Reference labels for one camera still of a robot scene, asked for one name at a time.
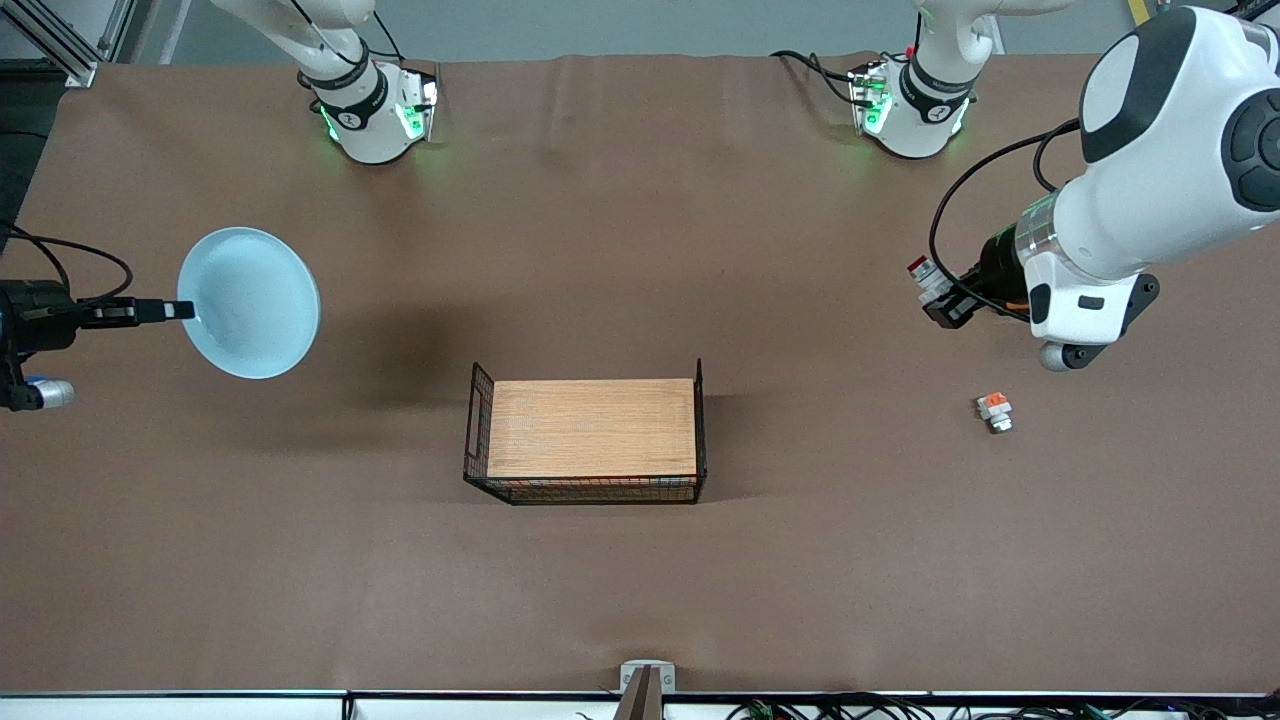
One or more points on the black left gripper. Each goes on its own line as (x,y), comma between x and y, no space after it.
(996,264)

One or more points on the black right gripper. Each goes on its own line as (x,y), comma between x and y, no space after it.
(38,315)

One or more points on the light blue round plate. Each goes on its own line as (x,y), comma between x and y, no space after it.
(250,305)

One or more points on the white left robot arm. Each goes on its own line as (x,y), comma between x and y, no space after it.
(1170,150)

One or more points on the orange and grey contact block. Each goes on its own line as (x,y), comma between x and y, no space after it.
(995,408)

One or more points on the brown table cover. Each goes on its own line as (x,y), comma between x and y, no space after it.
(600,250)

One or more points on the light wooden board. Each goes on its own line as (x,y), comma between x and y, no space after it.
(590,428)

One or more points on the aluminium frame profile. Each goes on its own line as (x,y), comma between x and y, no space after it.
(65,55)

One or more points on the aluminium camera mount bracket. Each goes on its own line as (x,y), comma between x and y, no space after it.
(647,700)

